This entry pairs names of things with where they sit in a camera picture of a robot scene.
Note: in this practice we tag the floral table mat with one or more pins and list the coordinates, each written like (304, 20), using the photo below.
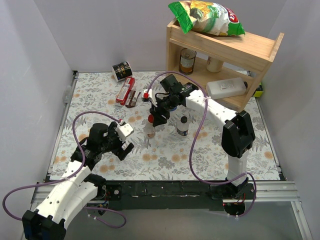
(166, 156)

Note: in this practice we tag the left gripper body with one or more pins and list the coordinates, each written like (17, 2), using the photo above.
(119, 145)

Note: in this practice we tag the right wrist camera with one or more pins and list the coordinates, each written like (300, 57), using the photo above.
(146, 95)

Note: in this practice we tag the beige cup on shelf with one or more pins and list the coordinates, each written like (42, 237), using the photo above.
(214, 65)

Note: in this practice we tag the brown snack bar wrapper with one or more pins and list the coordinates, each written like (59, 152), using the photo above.
(132, 99)

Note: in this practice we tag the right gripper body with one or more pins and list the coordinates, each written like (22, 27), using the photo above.
(160, 111)

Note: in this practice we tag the red bottle cap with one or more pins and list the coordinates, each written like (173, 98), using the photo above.
(150, 118)

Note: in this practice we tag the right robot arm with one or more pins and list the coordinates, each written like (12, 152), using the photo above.
(237, 128)

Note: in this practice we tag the green chips bag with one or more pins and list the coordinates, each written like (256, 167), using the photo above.
(206, 17)

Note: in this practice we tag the red cardboard box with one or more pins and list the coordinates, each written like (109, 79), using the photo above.
(125, 90)

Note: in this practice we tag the clear red-label bottle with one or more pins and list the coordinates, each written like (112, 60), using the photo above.
(150, 130)

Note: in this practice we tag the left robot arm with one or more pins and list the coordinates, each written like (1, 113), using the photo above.
(78, 185)

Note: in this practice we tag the wooden shelf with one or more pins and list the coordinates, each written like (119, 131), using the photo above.
(250, 52)

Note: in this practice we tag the white jug on shelf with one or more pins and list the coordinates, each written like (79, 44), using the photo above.
(226, 88)

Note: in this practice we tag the tin can on shelf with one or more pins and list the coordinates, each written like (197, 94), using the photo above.
(187, 61)

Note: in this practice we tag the black bottle cap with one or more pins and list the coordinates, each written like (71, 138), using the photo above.
(184, 119)

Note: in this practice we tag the yellow green box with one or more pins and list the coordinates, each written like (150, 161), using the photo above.
(258, 92)

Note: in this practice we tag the black base bar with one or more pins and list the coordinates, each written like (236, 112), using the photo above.
(171, 194)

